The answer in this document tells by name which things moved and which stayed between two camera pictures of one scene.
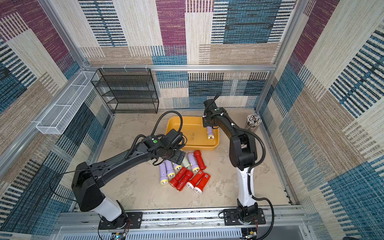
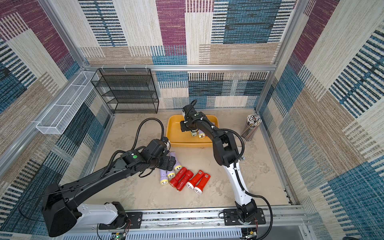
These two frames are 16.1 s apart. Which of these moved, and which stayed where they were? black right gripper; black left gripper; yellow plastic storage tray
Moved: black right gripper; black left gripper
Stayed: yellow plastic storage tray
